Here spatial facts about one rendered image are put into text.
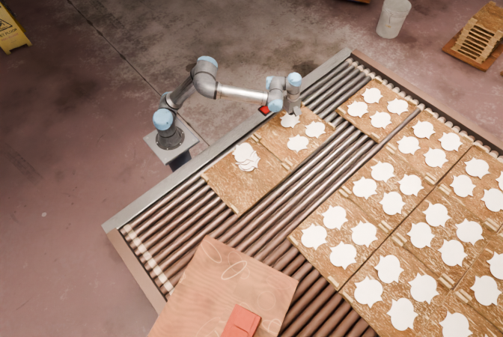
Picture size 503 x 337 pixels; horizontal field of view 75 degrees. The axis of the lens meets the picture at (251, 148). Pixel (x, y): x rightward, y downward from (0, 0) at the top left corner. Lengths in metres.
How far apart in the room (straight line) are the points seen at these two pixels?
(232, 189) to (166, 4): 3.41
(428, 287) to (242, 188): 1.04
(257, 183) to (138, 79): 2.38
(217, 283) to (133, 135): 2.13
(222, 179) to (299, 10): 3.09
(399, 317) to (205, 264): 0.93
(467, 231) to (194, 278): 1.41
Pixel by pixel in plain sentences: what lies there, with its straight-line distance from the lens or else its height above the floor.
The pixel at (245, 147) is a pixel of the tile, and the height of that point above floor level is 0.99.
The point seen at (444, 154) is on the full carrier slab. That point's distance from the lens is 2.27.
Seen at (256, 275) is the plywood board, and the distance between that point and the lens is 1.65.
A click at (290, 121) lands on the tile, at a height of 0.95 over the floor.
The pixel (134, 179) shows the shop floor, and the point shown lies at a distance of 3.20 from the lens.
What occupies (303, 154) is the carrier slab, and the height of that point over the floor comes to 0.94.
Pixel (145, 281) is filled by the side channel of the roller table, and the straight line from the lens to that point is 1.83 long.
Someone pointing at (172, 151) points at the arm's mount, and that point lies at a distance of 2.16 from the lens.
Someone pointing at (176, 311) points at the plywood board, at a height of 1.04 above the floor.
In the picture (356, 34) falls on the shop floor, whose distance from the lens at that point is 4.35.
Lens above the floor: 2.66
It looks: 58 degrees down
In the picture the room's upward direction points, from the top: 3 degrees counter-clockwise
